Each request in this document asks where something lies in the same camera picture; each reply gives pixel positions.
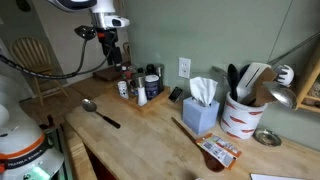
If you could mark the black plastic spoon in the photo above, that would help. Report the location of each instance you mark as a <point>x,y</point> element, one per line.
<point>233,80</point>

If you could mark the black capped bottle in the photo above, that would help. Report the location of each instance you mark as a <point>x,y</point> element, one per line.
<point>150,69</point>

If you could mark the dark glass spice bottle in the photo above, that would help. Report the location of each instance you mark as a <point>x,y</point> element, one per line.
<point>134,86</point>

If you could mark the white and black pasta server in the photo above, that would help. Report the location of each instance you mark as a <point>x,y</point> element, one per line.
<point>286,75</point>

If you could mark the small metal dish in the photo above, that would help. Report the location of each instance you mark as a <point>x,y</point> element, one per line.
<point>267,137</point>

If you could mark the tall bottle with metal lid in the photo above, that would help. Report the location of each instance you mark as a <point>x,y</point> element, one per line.
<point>160,71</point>

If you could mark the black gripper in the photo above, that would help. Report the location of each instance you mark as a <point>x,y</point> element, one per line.
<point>111,43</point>

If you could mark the white slotted spatula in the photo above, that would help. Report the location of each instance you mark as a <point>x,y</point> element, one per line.
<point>250,78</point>

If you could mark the metal ladle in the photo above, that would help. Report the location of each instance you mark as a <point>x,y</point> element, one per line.
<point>281,95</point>

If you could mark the small black device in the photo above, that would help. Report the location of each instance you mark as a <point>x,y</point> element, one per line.
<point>175,94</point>

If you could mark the wooden spindle chair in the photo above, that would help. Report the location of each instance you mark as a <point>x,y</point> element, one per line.
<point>30,50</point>

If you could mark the white paper sheet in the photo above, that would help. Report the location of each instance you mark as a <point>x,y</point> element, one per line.
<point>273,177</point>

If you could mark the thin grey wall rod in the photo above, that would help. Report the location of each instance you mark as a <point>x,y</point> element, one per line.
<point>293,50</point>

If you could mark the white shaker with metal top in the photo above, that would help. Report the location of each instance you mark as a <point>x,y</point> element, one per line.
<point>142,96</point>

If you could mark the wooden tray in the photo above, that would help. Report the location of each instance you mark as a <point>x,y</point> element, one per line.
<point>153,103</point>

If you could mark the orange and white packet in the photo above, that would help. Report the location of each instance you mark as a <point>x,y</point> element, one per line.
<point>218,151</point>

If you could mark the dark wooden board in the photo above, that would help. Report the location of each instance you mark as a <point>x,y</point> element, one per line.
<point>106,75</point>

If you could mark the wooden shelf unit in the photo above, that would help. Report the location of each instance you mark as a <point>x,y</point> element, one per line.
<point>308,86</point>

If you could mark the white wall outlet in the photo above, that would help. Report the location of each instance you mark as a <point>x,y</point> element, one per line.
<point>184,68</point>

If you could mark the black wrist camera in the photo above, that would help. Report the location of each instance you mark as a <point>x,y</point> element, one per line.
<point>85,32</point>

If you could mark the black table clamp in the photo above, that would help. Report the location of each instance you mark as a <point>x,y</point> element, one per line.
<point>49,122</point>

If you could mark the long wooden spoon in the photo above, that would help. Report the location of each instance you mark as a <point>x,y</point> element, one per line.
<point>213,163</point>

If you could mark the white crock with orange marks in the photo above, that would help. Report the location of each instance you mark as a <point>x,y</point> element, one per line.
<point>240,120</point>

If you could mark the blue tissue box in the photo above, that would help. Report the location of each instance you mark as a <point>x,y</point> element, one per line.
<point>200,116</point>

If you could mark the white dotted shaker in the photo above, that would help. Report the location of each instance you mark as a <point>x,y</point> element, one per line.
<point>123,90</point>

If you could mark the blue labelled jar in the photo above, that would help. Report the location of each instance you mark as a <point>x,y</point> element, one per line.
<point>152,87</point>

